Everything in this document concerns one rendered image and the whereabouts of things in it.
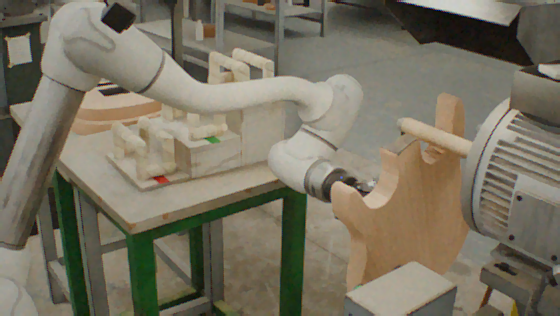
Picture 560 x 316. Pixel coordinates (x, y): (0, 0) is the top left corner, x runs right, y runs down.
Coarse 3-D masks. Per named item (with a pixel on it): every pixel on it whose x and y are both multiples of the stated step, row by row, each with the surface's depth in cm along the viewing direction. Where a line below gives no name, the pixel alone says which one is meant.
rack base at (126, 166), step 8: (112, 152) 188; (152, 152) 189; (160, 152) 189; (112, 160) 183; (120, 160) 183; (128, 160) 183; (152, 160) 184; (160, 160) 184; (120, 168) 178; (128, 168) 178; (128, 176) 174; (168, 176) 174; (176, 176) 174; (184, 176) 174; (136, 184) 169; (144, 184) 169; (152, 184) 169; (160, 184) 170; (168, 184) 172
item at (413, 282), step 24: (408, 264) 103; (360, 288) 97; (384, 288) 97; (408, 288) 97; (432, 288) 97; (456, 288) 98; (360, 312) 93; (384, 312) 91; (408, 312) 91; (432, 312) 95
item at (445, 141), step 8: (408, 120) 124; (408, 128) 123; (416, 128) 121; (424, 128) 120; (432, 128) 120; (416, 136) 122; (424, 136) 120; (432, 136) 119; (440, 136) 117; (448, 136) 116; (456, 136) 116; (432, 144) 119; (440, 144) 117; (448, 144) 116; (456, 144) 115; (464, 144) 113; (472, 144) 113; (456, 152) 115; (464, 152) 113
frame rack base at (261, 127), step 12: (252, 108) 179; (264, 108) 182; (276, 108) 184; (228, 120) 185; (240, 120) 179; (252, 120) 181; (264, 120) 183; (276, 120) 186; (240, 132) 180; (252, 132) 182; (264, 132) 185; (276, 132) 187; (252, 144) 183; (264, 144) 186; (252, 156) 185; (264, 156) 187
